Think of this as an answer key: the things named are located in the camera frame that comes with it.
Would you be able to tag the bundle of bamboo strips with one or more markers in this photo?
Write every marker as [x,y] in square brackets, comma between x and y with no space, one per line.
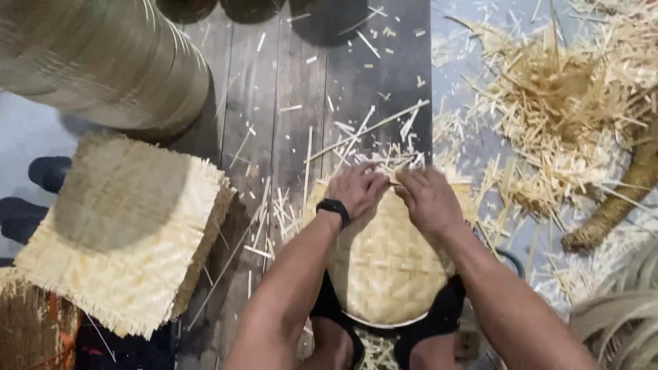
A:
[622,318]

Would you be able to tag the stack of square woven mats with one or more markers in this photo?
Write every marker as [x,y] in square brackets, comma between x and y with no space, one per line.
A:
[128,236]

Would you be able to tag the person's left hand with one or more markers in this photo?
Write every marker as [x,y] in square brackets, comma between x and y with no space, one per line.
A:
[354,191]

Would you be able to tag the person's black shorts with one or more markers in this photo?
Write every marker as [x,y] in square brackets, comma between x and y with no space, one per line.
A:
[439,313]

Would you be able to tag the long thin bamboo strip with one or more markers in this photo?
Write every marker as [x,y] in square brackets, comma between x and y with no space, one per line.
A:
[223,272]
[367,131]

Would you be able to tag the dark curved hoop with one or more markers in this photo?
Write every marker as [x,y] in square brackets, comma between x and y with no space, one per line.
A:
[514,259]

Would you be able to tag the stack of bamboo hoops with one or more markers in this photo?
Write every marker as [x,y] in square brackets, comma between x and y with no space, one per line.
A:
[103,56]

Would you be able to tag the black wristband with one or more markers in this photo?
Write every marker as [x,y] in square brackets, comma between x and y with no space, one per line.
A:
[334,208]

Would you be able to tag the scattered bamboo slivers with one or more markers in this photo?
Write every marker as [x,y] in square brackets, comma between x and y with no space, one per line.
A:
[288,205]

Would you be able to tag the person's left fingers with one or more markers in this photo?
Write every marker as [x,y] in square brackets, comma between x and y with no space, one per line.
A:
[374,181]

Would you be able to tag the person's right hand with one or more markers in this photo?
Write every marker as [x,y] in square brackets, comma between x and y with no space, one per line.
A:
[432,203]

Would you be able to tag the person's right fingers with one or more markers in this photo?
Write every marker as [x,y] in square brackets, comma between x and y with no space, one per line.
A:
[408,185]

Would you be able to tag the round woven bamboo mat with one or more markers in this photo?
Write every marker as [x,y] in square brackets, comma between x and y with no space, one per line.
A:
[385,267]

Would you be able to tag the heap of bamboo offcuts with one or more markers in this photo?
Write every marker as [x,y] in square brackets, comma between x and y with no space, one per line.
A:
[560,108]

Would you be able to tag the dark round container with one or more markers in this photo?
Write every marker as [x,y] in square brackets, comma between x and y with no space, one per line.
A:
[185,9]
[252,9]

